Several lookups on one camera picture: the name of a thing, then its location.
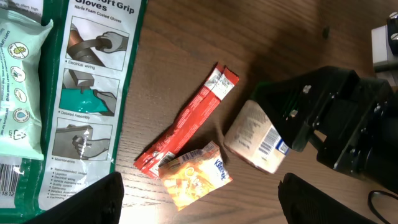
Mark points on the orange tissue pack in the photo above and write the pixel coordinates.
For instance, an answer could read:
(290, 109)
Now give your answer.
(194, 175)

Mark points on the green lid jar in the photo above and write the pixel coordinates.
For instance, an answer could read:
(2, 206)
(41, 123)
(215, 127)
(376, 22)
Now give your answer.
(253, 137)

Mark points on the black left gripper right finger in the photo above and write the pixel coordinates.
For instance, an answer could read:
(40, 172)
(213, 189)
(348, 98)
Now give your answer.
(303, 203)

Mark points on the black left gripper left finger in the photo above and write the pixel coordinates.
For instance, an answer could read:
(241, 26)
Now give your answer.
(99, 203)

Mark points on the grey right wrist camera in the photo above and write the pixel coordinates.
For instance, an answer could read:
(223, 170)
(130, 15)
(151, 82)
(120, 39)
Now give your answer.
(384, 49)

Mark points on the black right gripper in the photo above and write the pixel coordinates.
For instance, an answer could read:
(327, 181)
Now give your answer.
(357, 115)

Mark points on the red stick sachet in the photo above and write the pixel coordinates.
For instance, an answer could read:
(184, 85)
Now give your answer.
(218, 84)

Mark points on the green white gloves package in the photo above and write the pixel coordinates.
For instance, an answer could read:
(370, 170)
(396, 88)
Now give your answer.
(85, 69)

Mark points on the mint wet wipes pack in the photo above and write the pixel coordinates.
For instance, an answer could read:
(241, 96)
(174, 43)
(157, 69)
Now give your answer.
(21, 125)

